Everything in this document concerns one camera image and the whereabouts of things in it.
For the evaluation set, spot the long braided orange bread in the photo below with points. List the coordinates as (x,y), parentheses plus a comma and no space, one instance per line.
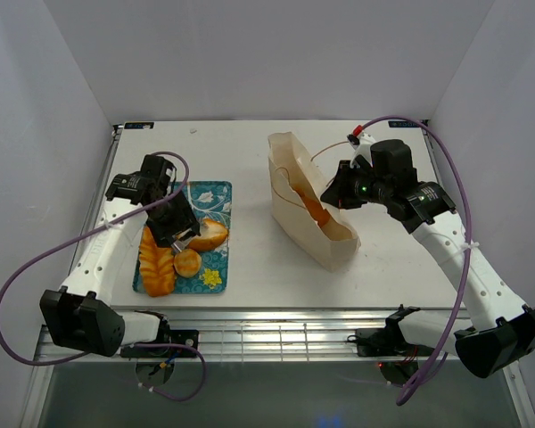
(156,266)

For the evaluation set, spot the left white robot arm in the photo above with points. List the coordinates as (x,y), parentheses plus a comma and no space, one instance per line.
(79,315)

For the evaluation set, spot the teal patterned tray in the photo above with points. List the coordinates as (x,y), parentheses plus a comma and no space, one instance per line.
(208,199)

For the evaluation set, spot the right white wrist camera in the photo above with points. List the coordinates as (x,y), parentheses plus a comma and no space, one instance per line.
(361,143)

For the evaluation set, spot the right blue table label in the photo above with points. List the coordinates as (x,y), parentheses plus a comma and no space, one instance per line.
(402,123)

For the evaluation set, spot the left blue table label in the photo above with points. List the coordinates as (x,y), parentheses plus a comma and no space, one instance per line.
(139,125)

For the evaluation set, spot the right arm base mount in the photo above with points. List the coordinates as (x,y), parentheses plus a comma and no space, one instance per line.
(388,340)

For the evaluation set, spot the brown paper bag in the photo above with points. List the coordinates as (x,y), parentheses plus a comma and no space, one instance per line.
(290,164)

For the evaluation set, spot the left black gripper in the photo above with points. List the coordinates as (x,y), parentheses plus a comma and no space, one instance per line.
(185,219)

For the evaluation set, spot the metal serving tongs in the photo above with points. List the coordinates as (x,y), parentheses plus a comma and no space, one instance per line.
(181,240)

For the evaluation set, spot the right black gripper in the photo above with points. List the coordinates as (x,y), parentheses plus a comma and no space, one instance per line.
(337,193)

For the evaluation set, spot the round orange sugared bun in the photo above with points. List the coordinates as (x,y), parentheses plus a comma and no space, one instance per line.
(314,207)

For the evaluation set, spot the small round scored roll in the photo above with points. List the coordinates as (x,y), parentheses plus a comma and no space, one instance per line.
(187,263)

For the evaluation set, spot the blue table label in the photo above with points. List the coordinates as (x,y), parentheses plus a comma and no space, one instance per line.
(139,125)
(402,123)

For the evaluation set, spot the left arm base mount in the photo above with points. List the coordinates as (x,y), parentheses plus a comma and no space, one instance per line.
(186,337)

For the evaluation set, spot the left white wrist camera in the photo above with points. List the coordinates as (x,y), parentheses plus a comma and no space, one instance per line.
(171,172)

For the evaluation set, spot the aluminium frame rail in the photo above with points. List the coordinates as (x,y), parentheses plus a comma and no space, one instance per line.
(265,335)

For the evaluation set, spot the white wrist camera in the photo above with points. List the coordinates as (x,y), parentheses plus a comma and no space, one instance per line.
(361,143)
(171,172)

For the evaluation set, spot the oval split bread loaf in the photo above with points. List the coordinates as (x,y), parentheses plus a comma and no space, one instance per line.
(212,235)

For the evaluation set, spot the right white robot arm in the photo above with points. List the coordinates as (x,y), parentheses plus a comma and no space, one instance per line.
(501,325)

